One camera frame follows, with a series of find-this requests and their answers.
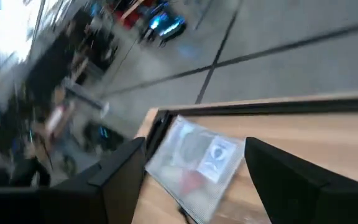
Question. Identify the clear bubble wrap bag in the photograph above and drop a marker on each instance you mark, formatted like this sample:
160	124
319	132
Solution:
166	161

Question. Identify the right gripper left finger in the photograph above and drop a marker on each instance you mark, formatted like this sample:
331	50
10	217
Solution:
73	205

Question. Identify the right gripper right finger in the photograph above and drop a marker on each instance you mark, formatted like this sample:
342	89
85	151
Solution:
306	202

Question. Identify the small red packet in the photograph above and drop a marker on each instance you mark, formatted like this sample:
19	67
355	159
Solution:
191	183

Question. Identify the white packet blue emblem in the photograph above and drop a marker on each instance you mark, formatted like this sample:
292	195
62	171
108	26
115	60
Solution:
217	158

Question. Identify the distant dark wheeled cart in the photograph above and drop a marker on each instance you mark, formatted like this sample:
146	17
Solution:
166	26

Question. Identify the black items clear bag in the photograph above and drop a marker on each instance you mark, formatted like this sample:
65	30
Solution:
194	146

